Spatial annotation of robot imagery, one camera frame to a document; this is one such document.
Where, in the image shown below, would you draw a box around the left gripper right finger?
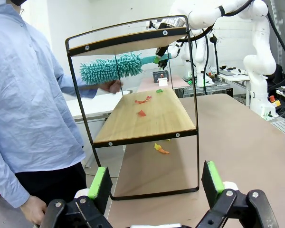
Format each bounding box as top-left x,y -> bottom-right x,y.
196,161 -> 280,228

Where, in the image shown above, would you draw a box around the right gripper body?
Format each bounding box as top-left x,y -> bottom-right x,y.
156,18 -> 183,30

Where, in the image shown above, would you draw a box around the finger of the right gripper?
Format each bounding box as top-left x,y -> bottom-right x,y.
154,47 -> 169,63

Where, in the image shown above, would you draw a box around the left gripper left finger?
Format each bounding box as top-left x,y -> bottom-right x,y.
39,166 -> 114,228

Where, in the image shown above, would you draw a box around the teal microfibre duster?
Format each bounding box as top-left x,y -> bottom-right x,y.
79,52 -> 173,86

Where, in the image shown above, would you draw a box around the person right forearm blue sleeve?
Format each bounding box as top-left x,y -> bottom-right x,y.
0,133 -> 30,209

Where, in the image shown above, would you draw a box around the person left forearm blue sleeve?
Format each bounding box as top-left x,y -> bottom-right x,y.
58,73 -> 103,100

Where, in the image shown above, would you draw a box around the two-tier wood metal shelf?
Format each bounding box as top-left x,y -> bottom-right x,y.
65,14 -> 200,201

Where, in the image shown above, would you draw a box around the person left hand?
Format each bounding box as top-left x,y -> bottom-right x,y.
98,79 -> 124,95

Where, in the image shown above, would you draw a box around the person right hand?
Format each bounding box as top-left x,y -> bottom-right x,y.
20,195 -> 48,225

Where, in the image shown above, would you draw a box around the small black robot gripper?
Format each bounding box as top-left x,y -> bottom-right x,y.
158,59 -> 169,71

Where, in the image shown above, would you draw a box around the black plastic basket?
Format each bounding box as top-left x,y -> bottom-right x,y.
152,70 -> 169,84

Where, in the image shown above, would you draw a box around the pink topped table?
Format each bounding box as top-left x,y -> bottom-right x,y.
135,74 -> 192,94

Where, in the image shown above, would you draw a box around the person dark trousers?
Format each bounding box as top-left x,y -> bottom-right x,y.
14,161 -> 87,228

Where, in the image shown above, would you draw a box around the red paper scrap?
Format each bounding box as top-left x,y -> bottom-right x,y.
134,95 -> 152,105

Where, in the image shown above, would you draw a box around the black stand pole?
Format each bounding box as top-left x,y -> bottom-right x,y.
209,33 -> 221,76

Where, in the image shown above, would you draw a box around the white office desk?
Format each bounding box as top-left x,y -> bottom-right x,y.
217,70 -> 250,105

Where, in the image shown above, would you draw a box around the white table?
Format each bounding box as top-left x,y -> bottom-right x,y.
61,89 -> 133,124

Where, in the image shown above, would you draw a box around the red yellow emergency stop button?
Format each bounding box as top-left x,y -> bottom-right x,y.
268,95 -> 281,108

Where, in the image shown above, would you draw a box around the person torso light blue shirt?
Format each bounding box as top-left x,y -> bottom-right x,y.
0,0 -> 87,178

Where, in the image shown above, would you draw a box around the thin black looped cable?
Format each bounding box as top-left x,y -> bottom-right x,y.
178,25 -> 216,95

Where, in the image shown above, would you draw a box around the aluminium frame bench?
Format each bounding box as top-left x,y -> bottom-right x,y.
180,82 -> 234,98

